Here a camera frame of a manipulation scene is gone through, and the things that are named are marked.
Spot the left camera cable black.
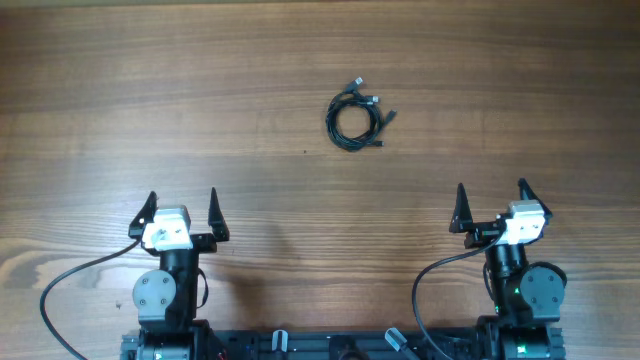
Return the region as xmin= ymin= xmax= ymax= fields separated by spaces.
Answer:
xmin=39 ymin=238 xmax=143 ymax=360

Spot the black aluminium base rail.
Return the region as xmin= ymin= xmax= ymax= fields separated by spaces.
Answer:
xmin=120 ymin=326 xmax=567 ymax=360

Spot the right camera cable black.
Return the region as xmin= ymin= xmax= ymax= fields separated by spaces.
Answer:
xmin=411 ymin=240 xmax=496 ymax=360

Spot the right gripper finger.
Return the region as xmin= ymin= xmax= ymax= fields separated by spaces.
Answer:
xmin=518 ymin=178 xmax=553 ymax=220
xmin=449 ymin=183 xmax=473 ymax=233

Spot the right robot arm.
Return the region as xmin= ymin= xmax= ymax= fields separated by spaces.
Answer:
xmin=449 ymin=178 xmax=568 ymax=360

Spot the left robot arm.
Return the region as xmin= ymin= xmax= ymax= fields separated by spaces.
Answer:
xmin=120 ymin=189 xmax=230 ymax=360

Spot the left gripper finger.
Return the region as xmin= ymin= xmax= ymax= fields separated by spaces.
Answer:
xmin=128 ymin=191 xmax=158 ymax=239
xmin=208 ymin=187 xmax=230 ymax=242

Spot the camera cable black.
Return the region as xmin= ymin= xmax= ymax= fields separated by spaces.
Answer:
xmin=39 ymin=238 xmax=143 ymax=360
xmin=411 ymin=240 xmax=496 ymax=360

